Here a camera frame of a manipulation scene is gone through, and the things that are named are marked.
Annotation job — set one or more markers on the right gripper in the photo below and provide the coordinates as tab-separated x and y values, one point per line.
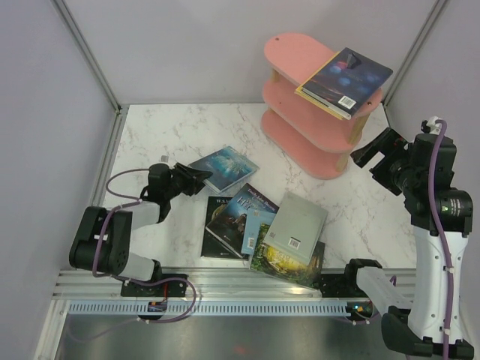
390	142

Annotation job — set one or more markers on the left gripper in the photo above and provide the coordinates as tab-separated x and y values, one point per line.
191	177

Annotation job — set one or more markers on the teal ocean cover book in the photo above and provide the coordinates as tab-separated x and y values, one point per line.
227	166

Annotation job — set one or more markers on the blue Wuthering Heights book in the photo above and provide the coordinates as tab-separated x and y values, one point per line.
228	227

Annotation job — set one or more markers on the black Moon and Sixpence book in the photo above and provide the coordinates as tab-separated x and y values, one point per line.
211	247

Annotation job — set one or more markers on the dark blue Robinson Crusoe book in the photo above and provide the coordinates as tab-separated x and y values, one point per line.
361	77

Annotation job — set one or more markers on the yellow cover book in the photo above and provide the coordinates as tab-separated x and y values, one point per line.
321	89

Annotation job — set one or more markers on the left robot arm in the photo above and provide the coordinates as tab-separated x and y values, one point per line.
102	244

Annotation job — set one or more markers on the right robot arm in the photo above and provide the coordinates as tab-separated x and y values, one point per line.
429	323

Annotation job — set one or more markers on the pink three-tier shelf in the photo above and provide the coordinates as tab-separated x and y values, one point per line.
317	141

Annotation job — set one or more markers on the light blue thin book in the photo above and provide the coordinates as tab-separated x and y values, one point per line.
254	220

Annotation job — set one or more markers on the green forest cover book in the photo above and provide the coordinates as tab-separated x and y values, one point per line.
272	262

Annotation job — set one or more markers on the grey cover book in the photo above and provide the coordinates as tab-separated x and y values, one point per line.
296	227

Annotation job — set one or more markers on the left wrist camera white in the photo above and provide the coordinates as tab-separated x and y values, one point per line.
164	159

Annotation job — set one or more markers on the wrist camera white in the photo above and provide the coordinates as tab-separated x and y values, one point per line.
433	129
164	159

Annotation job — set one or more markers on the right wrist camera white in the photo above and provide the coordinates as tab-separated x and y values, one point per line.
433	129

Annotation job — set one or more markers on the left aluminium corner post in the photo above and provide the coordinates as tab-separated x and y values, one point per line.
82	45

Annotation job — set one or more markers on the aluminium corner post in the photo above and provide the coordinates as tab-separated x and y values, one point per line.
425	31
82	45

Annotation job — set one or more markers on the aluminium rail frame front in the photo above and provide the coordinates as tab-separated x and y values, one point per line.
210	283

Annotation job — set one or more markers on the white slotted cable duct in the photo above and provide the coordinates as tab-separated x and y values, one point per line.
173	308

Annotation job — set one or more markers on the right aluminium corner post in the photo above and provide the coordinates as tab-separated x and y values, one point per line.
425	31

